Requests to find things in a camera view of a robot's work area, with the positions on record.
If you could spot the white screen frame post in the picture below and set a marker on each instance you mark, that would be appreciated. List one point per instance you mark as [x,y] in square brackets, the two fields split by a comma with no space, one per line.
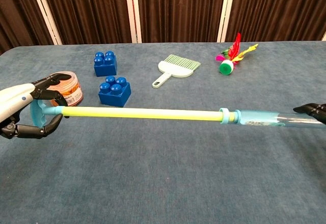
[226,12]
[324,37]
[133,12]
[47,12]

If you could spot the clear jar of rubber bands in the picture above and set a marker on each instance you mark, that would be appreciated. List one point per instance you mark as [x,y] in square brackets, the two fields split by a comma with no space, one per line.
[74,91]

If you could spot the colourful feather shuttlecock green base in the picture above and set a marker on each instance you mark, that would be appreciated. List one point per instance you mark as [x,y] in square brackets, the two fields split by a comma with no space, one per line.
[226,67]

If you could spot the blue velvet tablecloth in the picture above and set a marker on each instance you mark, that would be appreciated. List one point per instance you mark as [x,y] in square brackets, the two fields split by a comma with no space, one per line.
[163,178]

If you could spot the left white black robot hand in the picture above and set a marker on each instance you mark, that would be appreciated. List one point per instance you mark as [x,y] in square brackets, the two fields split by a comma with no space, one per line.
[12,99]

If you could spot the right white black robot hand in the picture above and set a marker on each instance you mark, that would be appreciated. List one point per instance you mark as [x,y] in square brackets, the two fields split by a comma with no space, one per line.
[317,109]

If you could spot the pale green hand brush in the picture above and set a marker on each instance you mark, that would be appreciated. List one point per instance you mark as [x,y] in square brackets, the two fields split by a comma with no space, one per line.
[173,68]

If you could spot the blue four-stud building block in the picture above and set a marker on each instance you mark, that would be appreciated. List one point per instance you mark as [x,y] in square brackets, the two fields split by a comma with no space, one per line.
[114,95]
[105,67]

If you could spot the brown pleated curtain panel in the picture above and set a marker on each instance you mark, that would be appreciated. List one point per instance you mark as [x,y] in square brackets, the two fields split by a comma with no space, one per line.
[178,10]
[86,10]
[17,12]
[277,10]

